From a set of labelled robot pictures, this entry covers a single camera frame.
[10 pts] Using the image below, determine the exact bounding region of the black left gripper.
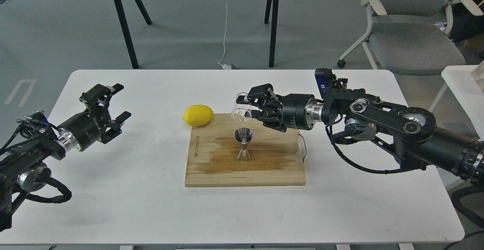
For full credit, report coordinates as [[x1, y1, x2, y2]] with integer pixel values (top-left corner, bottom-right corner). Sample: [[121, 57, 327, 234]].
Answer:
[[57, 83, 132, 152]]

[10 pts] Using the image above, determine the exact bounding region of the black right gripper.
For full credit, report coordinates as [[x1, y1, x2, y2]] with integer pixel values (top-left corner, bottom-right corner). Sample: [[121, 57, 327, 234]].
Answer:
[[247, 84, 316, 132]]

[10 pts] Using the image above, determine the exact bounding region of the small clear glass cup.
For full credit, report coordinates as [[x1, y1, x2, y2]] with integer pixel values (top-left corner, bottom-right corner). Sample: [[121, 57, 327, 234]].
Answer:
[[231, 93, 252, 123]]

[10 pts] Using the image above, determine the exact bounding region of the steel double jigger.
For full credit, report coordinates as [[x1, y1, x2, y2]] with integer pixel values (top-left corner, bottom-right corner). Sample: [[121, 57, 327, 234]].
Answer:
[[234, 127, 253, 162]]

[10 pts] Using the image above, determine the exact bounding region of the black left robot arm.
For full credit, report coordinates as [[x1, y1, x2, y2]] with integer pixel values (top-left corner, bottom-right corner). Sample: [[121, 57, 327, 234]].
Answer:
[[0, 84, 131, 230]]

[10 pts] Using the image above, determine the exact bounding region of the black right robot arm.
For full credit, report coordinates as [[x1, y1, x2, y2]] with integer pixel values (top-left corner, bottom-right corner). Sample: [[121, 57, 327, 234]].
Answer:
[[236, 68, 483, 187]]

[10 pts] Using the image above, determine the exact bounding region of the wooden cutting board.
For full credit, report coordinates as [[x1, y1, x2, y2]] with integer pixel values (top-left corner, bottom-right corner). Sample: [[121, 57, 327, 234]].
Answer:
[[185, 113, 306, 187]]

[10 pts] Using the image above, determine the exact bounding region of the yellow lemon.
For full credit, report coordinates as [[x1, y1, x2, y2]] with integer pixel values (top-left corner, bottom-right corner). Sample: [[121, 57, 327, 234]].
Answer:
[[182, 104, 213, 127]]

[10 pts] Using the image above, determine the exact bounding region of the grey office chair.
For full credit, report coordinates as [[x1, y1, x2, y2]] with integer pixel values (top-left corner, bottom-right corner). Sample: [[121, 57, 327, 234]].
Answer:
[[337, 0, 483, 76]]

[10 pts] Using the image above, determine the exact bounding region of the white side table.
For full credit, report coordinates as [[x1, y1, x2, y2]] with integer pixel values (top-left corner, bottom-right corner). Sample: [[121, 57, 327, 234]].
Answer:
[[429, 63, 484, 138]]

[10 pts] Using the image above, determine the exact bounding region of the white power cable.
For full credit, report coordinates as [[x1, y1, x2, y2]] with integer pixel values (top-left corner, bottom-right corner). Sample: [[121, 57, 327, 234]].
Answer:
[[217, 0, 234, 70]]

